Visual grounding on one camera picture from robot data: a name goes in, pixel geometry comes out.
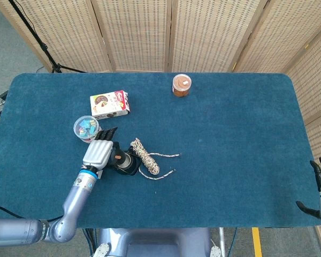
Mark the silver table leg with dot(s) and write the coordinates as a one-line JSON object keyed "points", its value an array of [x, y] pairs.
{"points": [[222, 241]]}

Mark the black plastic part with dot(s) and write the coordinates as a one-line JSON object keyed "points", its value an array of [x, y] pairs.
{"points": [[117, 157]]}

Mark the woven wooden folding screen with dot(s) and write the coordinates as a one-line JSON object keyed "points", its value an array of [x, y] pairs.
{"points": [[136, 32]]}

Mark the small black round object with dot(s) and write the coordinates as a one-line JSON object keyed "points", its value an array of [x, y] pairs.
{"points": [[131, 168]]}

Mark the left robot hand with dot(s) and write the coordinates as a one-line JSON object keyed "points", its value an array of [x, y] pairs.
{"points": [[97, 154]]}

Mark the grey robot torso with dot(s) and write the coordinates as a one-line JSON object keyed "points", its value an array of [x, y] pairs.
{"points": [[155, 242]]}

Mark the clear jar of binder clips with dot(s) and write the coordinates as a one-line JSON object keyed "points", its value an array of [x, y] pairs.
{"points": [[84, 128]]}

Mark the blue plush table mat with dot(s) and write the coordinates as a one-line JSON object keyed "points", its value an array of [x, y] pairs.
{"points": [[230, 160]]}

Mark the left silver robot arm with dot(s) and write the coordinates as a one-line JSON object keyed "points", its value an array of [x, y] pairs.
{"points": [[75, 198]]}

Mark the black tripod stand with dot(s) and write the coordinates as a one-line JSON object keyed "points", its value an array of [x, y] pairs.
{"points": [[44, 48]]}

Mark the clear jar of rubber bands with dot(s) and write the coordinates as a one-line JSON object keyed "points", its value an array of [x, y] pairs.
{"points": [[181, 85]]}

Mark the chocolate cookie cardboard box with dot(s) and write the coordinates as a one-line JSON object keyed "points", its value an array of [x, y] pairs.
{"points": [[107, 105]]}

